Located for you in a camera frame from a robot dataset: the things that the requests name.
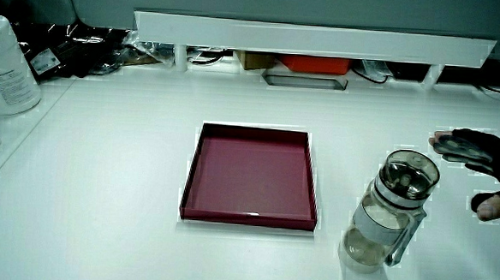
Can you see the white wipes canister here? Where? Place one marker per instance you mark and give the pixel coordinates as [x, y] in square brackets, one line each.
[3, 69]

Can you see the dark red shallow tray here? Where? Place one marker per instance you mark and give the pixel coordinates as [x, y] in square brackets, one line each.
[251, 178]

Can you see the white desk shelf riser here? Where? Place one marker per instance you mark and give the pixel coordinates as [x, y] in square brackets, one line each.
[311, 39]

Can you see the clear water bottle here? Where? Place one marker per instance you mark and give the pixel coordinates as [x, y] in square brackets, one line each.
[394, 207]

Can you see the orange box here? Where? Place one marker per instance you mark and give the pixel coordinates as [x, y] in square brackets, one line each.
[315, 64]

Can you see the clear plastic bag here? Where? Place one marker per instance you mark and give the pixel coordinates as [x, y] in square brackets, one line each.
[148, 51]

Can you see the black plastic bag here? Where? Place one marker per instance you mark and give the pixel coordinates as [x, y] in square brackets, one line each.
[62, 48]

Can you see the brown cardboard box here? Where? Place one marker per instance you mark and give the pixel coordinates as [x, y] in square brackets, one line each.
[255, 59]

